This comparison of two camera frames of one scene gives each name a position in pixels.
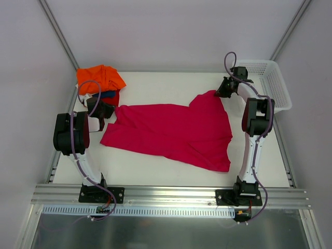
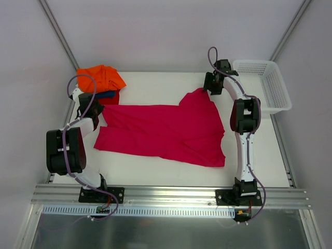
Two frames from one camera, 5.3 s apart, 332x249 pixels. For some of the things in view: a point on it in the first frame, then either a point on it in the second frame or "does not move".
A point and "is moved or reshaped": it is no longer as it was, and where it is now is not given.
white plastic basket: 268,79 does not move
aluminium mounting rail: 67,197 does not move
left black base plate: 99,194 does not move
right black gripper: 224,88 -> 212,84
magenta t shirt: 197,133 is moved or reshaped
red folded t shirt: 113,100 does not move
